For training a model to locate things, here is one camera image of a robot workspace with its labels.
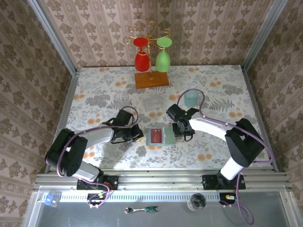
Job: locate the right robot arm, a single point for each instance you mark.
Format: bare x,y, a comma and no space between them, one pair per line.
208,126

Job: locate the red wine glass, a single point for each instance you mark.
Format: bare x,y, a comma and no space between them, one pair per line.
141,62

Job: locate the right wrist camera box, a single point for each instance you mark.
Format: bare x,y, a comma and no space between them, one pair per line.
175,112

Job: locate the aluminium table side rail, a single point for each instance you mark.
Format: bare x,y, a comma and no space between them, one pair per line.
256,106
69,94

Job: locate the black connector bracket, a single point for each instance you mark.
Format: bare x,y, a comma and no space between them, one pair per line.
95,196
225,197

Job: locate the blue connector block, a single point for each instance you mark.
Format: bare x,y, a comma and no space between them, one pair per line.
48,200

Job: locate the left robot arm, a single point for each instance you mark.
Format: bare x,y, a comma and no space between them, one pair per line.
99,136

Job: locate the clear drinking glass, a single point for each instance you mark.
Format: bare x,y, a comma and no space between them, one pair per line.
121,98

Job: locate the aluminium front rail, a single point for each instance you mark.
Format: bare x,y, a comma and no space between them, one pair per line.
161,182

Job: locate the red credit card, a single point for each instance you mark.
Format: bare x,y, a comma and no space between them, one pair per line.
156,136

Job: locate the clear plastic tray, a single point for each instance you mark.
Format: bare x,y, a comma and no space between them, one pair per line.
152,103

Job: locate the green wine glass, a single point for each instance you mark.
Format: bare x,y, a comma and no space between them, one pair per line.
163,62

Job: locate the clear plastic connector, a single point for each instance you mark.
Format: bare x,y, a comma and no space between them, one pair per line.
55,203

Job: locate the clear glass jar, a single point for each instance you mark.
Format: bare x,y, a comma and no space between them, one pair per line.
196,202

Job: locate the aluminium corner post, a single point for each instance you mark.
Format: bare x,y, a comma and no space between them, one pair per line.
55,37
262,35

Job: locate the grey metal shelf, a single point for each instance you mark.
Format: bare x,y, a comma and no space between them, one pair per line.
165,218

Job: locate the blue translucent cup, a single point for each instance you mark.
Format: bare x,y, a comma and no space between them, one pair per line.
190,100

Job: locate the green card holder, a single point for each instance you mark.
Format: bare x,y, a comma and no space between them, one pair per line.
169,137

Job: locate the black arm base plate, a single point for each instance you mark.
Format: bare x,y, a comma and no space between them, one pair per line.
111,182
208,183

